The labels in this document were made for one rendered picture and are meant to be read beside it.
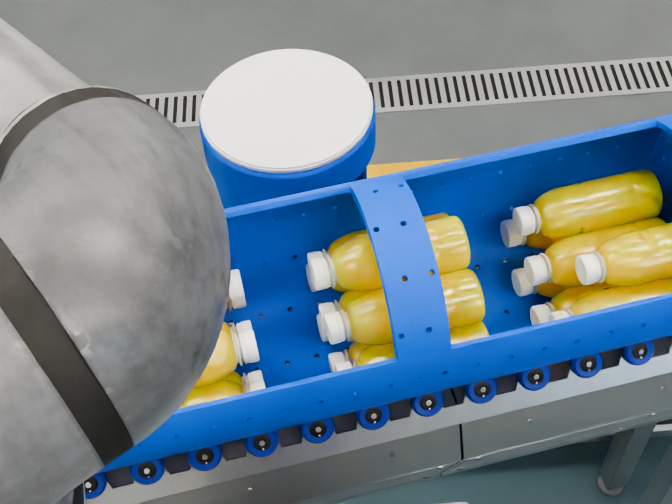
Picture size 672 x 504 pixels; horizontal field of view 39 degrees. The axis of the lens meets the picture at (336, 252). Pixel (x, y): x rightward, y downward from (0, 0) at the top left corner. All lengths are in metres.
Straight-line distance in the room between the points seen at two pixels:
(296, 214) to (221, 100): 0.35
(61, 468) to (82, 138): 0.13
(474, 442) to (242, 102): 0.64
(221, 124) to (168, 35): 1.87
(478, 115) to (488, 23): 0.45
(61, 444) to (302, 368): 0.97
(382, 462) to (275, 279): 0.29
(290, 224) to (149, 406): 0.93
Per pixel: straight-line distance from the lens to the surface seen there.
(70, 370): 0.34
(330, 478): 1.33
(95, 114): 0.42
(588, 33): 3.33
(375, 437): 1.29
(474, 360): 1.14
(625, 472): 2.22
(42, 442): 0.35
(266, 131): 1.48
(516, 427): 1.37
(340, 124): 1.48
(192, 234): 0.37
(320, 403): 1.12
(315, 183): 1.45
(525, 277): 1.33
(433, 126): 2.95
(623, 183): 1.31
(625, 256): 1.22
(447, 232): 1.15
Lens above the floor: 2.08
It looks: 52 degrees down
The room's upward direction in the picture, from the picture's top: 4 degrees counter-clockwise
